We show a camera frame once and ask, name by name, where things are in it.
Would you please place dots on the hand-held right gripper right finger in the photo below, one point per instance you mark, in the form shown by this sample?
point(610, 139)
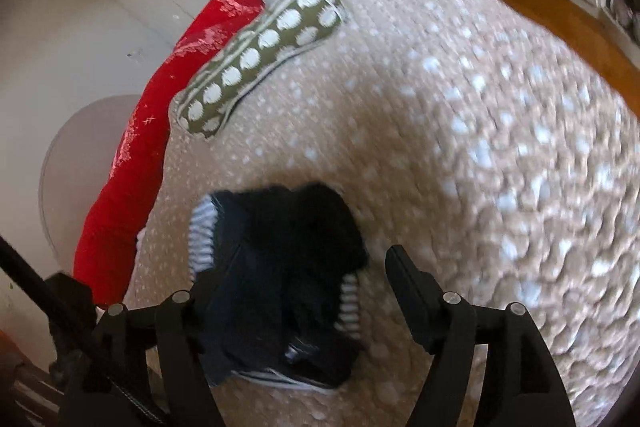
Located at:
point(407, 287)

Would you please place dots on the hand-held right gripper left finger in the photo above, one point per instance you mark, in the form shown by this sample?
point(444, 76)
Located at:
point(180, 322)

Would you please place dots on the striped pants with dark patch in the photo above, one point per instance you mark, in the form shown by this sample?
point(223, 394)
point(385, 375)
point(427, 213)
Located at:
point(290, 257)

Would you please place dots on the beige quilted bed blanket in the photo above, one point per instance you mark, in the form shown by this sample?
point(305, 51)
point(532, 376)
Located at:
point(450, 157)

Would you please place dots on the beige round headboard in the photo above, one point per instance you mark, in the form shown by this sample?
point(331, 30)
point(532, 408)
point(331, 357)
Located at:
point(75, 167)

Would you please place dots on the olive pillow with white print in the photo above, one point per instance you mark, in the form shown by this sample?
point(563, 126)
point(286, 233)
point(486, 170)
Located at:
point(260, 52)

